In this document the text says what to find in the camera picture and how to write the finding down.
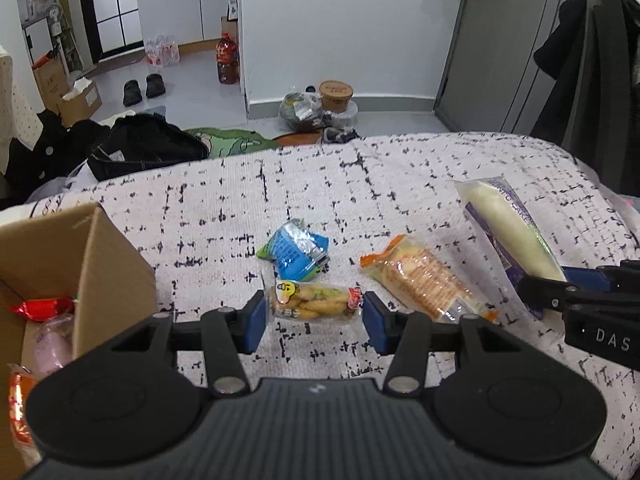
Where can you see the green floor mat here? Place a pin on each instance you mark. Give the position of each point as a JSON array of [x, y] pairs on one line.
[[235, 140]]

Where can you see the long white bread packet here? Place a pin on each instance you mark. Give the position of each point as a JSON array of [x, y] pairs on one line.
[[505, 225]]

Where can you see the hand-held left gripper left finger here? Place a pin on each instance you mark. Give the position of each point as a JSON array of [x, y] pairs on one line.
[[256, 325]]

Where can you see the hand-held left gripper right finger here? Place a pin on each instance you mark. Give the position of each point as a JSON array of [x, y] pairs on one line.
[[377, 325]]

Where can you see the dark drink bottle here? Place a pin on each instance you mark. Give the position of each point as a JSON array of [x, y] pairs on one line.
[[228, 60]]

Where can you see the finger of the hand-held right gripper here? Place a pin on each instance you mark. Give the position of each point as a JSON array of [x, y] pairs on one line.
[[545, 291], [585, 277]]

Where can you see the orange floor mat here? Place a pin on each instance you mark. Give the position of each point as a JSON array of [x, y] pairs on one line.
[[300, 140]]

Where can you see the brown cardboard box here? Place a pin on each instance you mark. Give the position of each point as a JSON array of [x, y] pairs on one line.
[[115, 260]]

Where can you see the small blue green packet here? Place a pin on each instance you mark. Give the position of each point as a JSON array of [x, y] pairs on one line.
[[295, 250]]

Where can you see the brown instant noodle cup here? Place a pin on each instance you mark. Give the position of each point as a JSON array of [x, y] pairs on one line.
[[336, 96]]

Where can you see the orange snack packet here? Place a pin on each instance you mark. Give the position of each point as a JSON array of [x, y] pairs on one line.
[[20, 405]]

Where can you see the black slipper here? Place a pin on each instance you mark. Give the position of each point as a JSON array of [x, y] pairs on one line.
[[134, 93], [155, 86]]

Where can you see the pack of water bottles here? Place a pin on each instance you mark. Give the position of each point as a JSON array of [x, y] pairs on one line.
[[162, 52]]

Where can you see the black framed glass door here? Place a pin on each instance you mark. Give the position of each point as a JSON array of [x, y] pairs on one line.
[[115, 10]]

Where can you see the dotted cream cloth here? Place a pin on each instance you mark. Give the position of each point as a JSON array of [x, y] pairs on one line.
[[15, 105]]

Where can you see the clear plastic container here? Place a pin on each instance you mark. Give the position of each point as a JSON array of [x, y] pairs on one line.
[[345, 117]]

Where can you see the tall floor cardboard box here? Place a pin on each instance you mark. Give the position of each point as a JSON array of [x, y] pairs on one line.
[[50, 80]]

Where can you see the black patterned white blanket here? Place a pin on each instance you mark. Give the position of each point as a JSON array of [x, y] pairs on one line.
[[400, 185]]

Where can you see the black buttoned jacket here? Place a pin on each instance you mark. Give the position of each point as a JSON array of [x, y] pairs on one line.
[[50, 150]]

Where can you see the white cabinet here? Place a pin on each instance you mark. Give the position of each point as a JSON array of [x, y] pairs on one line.
[[175, 5]]

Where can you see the black garment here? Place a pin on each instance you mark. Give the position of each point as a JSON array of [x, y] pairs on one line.
[[150, 145]]

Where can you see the red snack packet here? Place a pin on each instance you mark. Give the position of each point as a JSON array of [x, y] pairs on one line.
[[40, 308]]

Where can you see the orange biscuit packet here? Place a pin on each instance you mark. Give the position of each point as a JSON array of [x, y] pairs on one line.
[[425, 280]]

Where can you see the hanging black coat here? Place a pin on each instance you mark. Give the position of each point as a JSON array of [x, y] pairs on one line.
[[595, 85]]

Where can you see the black spray bottle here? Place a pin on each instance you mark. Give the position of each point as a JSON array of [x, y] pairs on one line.
[[232, 2]]

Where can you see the grey door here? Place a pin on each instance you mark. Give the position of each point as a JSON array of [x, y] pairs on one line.
[[495, 45]]

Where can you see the clear trash bag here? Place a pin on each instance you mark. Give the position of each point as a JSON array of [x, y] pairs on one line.
[[300, 112]]

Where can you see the small yellow snack packet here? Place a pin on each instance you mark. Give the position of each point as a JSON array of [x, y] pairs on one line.
[[310, 302]]

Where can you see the open floor cardboard box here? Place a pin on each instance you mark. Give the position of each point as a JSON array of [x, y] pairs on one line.
[[80, 102]]

